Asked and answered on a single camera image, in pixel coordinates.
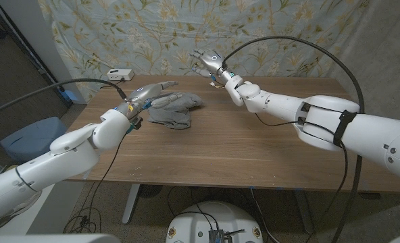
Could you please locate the blue plastic bin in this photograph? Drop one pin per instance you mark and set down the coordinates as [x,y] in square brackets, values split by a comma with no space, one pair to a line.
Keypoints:
[34,138]

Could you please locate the grey shorts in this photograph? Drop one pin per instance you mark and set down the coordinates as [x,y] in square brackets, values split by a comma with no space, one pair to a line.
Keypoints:
[176,114]

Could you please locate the white robot torso base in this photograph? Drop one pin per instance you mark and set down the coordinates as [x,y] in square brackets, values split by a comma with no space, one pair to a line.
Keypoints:
[233,219]

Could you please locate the small grey box on torso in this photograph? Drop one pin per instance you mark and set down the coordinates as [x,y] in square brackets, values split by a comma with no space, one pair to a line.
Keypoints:
[217,237]

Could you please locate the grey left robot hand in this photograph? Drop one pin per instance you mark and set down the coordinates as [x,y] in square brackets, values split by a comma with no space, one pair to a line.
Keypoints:
[142,96]

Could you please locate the white table leg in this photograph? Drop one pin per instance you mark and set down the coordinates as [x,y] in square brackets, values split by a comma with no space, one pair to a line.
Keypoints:
[130,206]

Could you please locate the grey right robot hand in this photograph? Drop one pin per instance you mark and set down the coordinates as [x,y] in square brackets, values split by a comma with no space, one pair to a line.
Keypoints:
[211,62]

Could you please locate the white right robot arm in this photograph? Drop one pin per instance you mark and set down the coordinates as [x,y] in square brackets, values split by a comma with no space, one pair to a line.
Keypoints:
[355,128]

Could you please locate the white power strip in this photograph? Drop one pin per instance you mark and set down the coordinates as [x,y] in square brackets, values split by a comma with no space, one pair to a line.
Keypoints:
[120,74]

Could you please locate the floral printed backdrop cloth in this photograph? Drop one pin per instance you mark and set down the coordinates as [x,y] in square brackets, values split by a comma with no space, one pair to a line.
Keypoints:
[136,37]

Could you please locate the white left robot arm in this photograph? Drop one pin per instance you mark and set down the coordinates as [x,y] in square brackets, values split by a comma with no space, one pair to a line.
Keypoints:
[68,158]

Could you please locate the grey table leg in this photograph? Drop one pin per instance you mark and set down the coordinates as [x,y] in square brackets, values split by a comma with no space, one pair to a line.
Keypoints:
[304,216]

